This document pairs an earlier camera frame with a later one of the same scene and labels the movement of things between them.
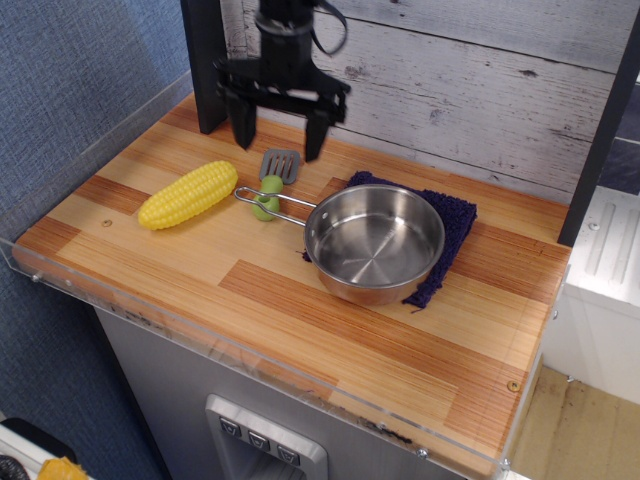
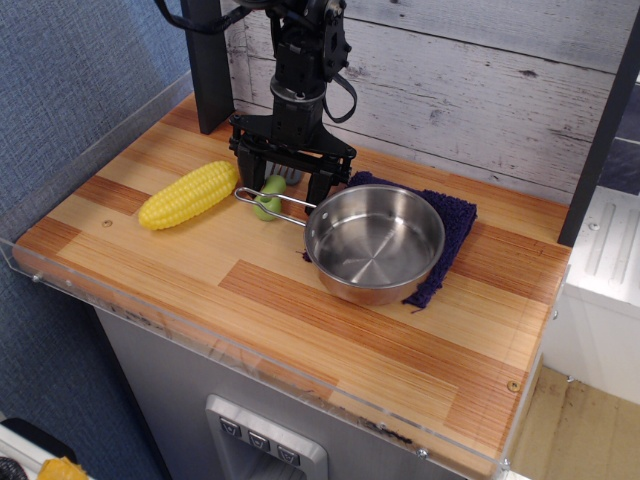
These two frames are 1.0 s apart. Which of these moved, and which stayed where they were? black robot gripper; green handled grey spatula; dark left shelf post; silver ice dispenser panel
Moved: black robot gripper
Stayed: green handled grey spatula; silver ice dispenser panel; dark left shelf post
